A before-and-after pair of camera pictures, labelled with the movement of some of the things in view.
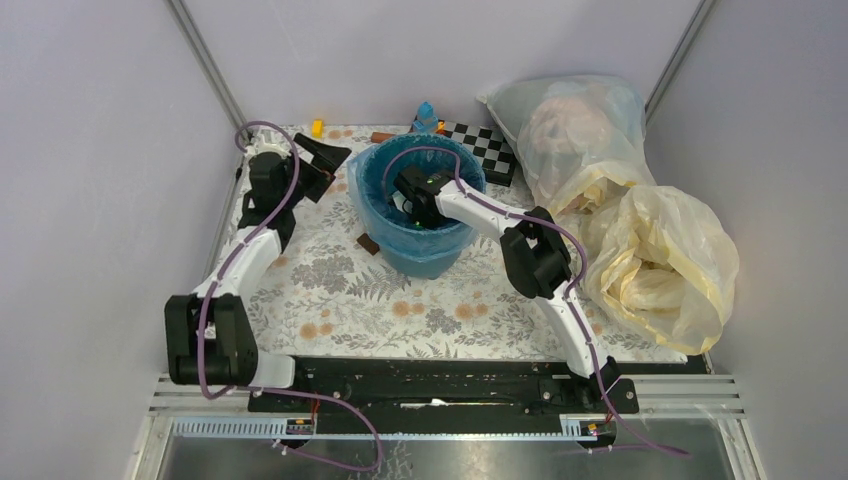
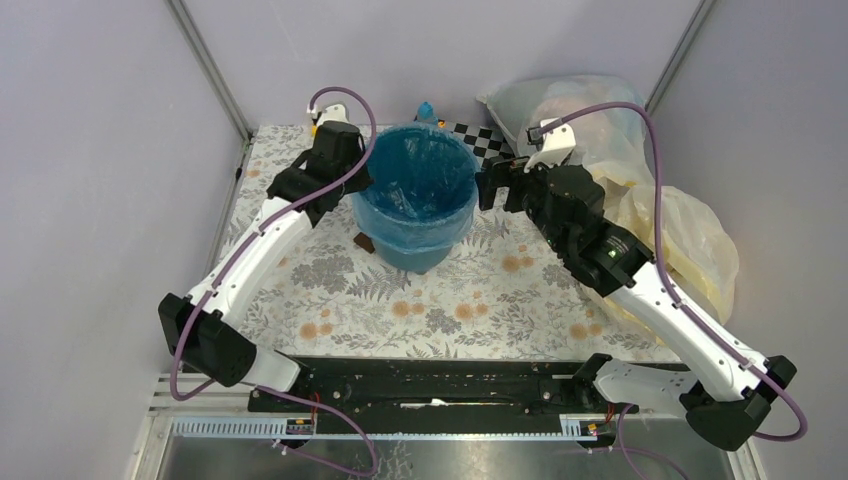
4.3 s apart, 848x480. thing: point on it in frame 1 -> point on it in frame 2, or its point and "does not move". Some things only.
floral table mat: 330,294 does not move
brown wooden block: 368,244 does not move
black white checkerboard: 495,152 does not move
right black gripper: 413,212 -> 504,172
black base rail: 427,391 does not move
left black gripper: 328,158 -> 359,155
